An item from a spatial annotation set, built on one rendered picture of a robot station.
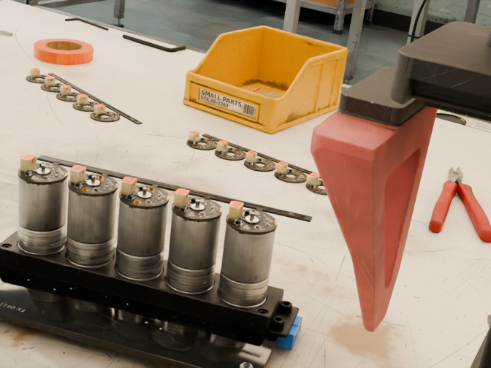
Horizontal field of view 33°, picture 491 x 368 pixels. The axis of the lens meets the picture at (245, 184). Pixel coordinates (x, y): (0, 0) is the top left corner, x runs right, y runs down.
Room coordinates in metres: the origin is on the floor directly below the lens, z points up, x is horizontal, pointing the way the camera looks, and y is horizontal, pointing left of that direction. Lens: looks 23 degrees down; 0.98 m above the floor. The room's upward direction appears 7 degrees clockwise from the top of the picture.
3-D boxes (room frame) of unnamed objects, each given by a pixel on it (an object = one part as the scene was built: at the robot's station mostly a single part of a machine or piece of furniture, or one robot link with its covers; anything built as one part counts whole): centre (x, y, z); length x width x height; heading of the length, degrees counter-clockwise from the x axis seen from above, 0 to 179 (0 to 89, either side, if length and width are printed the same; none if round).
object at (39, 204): (0.39, 0.10, 0.79); 0.02 x 0.02 x 0.05
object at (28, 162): (0.39, 0.11, 0.82); 0.01 x 0.01 x 0.01; 76
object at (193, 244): (0.37, 0.02, 0.79); 0.02 x 0.02 x 0.05
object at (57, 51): (0.82, 0.20, 0.76); 0.06 x 0.06 x 0.01
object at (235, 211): (0.36, 0.00, 0.82); 0.01 x 0.01 x 0.01; 76
